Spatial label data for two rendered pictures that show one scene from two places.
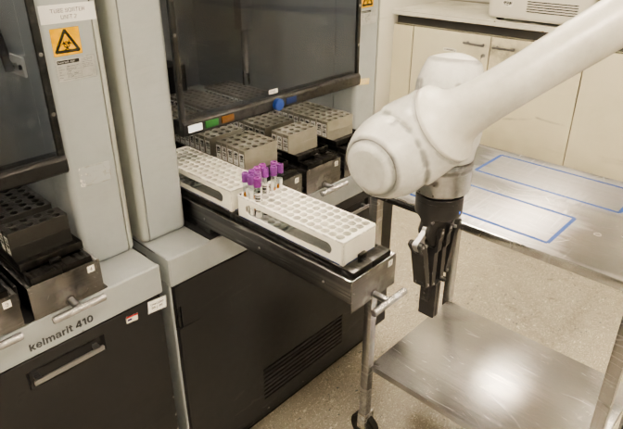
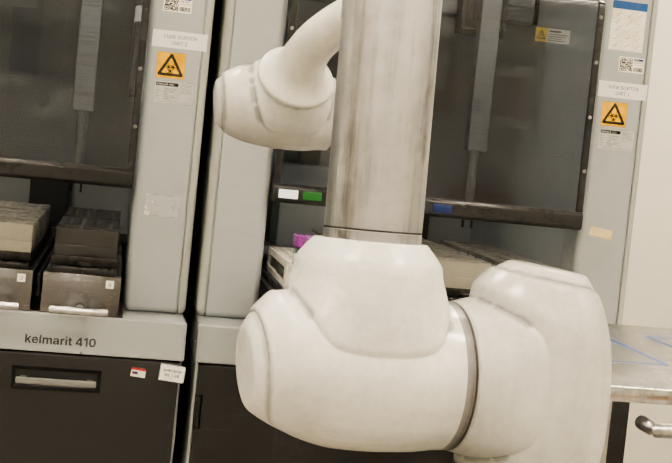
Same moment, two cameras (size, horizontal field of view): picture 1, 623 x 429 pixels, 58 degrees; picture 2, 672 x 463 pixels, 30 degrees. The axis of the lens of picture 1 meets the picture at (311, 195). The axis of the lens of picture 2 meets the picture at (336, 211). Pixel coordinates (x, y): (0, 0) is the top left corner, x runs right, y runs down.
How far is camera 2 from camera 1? 140 cm
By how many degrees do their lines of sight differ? 42
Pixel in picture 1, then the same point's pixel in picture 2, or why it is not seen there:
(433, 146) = (261, 83)
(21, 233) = (70, 231)
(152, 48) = not seen: hidden behind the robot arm
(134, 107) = (225, 151)
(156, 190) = (227, 254)
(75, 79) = (169, 102)
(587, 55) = not seen: hidden behind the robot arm
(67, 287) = (80, 292)
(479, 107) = (290, 46)
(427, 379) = not seen: outside the picture
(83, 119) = (166, 145)
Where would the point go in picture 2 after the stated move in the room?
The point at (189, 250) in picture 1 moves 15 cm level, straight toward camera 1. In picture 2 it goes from (230, 326) to (188, 335)
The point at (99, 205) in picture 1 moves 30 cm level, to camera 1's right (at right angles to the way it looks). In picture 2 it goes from (157, 242) to (281, 264)
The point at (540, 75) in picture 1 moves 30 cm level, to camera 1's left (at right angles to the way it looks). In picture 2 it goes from (326, 18) to (156, 14)
